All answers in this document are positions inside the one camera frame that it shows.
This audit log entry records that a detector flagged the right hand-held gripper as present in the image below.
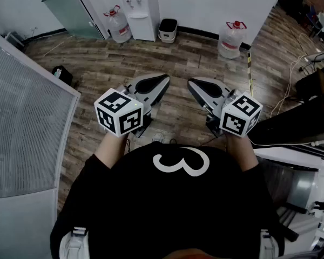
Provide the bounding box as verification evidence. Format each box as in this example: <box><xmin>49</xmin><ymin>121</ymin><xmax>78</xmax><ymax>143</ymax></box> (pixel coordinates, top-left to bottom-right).
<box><xmin>187</xmin><ymin>77</ymin><xmax>264</xmax><ymax>139</ymax></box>

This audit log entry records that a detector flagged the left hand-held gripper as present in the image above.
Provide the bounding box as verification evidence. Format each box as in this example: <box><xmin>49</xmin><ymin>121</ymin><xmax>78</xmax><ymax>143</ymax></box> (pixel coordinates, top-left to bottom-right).
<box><xmin>94</xmin><ymin>73</ymin><xmax>171</xmax><ymax>138</ymax></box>

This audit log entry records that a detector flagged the white trash bin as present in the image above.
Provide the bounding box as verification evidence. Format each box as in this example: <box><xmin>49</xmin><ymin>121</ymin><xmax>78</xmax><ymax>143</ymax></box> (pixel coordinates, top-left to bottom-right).
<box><xmin>158</xmin><ymin>18</ymin><xmax>178</xmax><ymax>44</ymax></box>

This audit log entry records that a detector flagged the person's left forearm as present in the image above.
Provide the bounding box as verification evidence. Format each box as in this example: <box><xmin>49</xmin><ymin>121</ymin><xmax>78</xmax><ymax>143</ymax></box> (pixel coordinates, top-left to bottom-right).
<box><xmin>94</xmin><ymin>130</ymin><xmax>131</xmax><ymax>169</ymax></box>

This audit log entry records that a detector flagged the person's right forearm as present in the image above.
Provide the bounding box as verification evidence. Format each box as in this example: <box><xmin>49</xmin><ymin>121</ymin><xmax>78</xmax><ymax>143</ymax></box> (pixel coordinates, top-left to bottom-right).
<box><xmin>224</xmin><ymin>134</ymin><xmax>259</xmax><ymax>172</ymax></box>

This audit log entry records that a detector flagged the yellow black striped tape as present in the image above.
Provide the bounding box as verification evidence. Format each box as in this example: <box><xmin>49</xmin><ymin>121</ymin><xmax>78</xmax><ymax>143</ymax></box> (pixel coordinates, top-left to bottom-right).
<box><xmin>246</xmin><ymin>50</ymin><xmax>254</xmax><ymax>94</ymax></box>

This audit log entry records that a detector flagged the white shoe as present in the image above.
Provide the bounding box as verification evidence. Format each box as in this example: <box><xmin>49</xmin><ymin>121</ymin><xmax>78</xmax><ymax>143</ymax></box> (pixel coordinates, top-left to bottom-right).
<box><xmin>152</xmin><ymin>132</ymin><xmax>166</xmax><ymax>145</ymax></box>

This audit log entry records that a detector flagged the white water dispenser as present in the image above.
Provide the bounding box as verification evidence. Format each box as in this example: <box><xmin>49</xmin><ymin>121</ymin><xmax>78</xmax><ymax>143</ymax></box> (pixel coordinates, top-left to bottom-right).
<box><xmin>116</xmin><ymin>0</ymin><xmax>160</xmax><ymax>42</ymax></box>

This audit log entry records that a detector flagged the black desk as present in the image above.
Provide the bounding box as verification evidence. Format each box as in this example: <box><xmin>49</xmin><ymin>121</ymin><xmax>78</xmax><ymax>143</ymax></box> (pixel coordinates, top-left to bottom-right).
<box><xmin>248</xmin><ymin>89</ymin><xmax>324</xmax><ymax>148</ymax></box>

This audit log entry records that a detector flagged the small black bin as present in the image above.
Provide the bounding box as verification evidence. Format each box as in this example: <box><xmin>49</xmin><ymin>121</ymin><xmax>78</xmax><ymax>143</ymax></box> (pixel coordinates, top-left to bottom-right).
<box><xmin>51</xmin><ymin>65</ymin><xmax>73</xmax><ymax>86</ymax></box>

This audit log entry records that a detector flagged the frosted glass door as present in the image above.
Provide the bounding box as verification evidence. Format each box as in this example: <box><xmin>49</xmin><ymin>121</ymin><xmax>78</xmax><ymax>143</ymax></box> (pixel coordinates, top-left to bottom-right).
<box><xmin>29</xmin><ymin>0</ymin><xmax>105</xmax><ymax>39</ymax></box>

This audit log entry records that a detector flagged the black printed t-shirt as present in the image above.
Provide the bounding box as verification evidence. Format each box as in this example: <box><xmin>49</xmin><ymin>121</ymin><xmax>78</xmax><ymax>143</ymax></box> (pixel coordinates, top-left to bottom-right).
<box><xmin>49</xmin><ymin>141</ymin><xmax>300</xmax><ymax>259</ymax></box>

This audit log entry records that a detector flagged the frosted glass partition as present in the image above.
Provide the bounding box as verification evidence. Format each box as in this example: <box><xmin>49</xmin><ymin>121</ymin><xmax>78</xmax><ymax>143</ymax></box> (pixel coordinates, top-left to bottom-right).
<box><xmin>0</xmin><ymin>27</ymin><xmax>82</xmax><ymax>200</ymax></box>

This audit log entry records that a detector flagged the bagged water jug red handle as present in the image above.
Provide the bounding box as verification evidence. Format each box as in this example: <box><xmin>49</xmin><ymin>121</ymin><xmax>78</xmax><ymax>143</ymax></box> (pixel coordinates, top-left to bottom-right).
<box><xmin>217</xmin><ymin>20</ymin><xmax>248</xmax><ymax>60</ymax></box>

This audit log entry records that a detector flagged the clear water jug red handle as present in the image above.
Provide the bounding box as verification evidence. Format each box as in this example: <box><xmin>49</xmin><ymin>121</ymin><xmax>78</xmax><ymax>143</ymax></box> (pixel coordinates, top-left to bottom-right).
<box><xmin>103</xmin><ymin>5</ymin><xmax>132</xmax><ymax>44</ymax></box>

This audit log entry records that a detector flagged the white floor cable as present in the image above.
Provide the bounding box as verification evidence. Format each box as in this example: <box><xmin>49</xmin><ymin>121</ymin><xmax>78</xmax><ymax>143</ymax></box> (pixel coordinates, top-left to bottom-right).
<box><xmin>269</xmin><ymin>32</ymin><xmax>318</xmax><ymax>118</ymax></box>

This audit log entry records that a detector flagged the white shoulder strap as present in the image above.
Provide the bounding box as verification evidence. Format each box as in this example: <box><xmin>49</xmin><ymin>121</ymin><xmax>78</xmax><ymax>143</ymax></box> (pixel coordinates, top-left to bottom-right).
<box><xmin>59</xmin><ymin>226</ymin><xmax>90</xmax><ymax>259</ymax></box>
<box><xmin>259</xmin><ymin>229</ymin><xmax>280</xmax><ymax>259</ymax></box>

